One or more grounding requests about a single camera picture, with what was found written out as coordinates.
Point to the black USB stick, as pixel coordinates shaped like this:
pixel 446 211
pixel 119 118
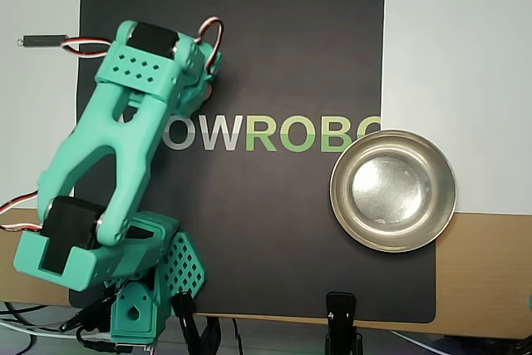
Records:
pixel 41 41

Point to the black WOWROBO mat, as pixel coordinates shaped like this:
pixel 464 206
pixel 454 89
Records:
pixel 282 18

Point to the teal 3D-printed robot arm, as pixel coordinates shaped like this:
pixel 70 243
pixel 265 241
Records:
pixel 124 151

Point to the black robot base clamp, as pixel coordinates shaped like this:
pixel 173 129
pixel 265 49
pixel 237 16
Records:
pixel 187 321

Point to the teal gripper with servo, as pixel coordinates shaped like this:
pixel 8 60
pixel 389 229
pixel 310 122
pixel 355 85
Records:
pixel 202 88

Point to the metal bowl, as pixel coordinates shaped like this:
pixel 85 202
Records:
pixel 392 190

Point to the black clamp at centre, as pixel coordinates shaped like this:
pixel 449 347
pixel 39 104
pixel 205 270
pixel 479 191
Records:
pixel 341 313

